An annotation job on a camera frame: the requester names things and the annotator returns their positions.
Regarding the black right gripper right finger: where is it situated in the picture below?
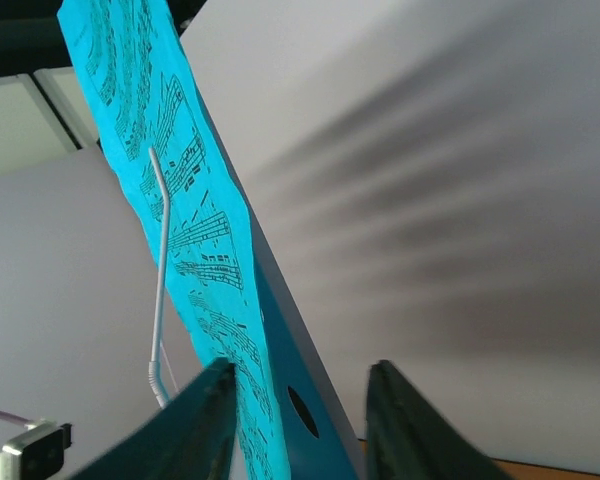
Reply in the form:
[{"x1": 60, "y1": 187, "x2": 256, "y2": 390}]
[{"x1": 366, "y1": 360, "x2": 510, "y2": 480}]

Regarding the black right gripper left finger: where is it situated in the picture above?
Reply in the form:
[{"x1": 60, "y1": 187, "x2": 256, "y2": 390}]
[{"x1": 73, "y1": 358, "x2": 237, "y2": 480}]

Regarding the blue sheet music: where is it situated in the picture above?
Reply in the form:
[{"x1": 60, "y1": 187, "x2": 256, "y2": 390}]
[{"x1": 57, "y1": 1, "x2": 291, "y2": 479}]

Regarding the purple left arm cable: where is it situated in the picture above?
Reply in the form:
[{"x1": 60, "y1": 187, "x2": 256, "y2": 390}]
[{"x1": 0, "y1": 405, "x2": 36, "y2": 430}]

